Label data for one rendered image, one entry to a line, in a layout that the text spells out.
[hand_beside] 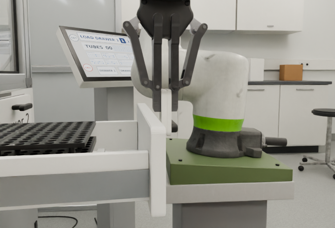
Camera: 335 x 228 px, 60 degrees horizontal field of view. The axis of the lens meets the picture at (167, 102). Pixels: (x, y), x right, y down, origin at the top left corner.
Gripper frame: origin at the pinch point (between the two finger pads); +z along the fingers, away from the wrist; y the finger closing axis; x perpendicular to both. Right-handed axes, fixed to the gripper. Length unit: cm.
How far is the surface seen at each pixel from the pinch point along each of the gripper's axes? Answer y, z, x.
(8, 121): -33.7, 5.6, 30.9
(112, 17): -12, -44, 165
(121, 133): -6.6, 6.1, 14.4
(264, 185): 23.1, 17.7, 11.4
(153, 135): -3.1, 1.2, -11.4
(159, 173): -2.5, 5.7, -11.4
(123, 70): -5, -7, 90
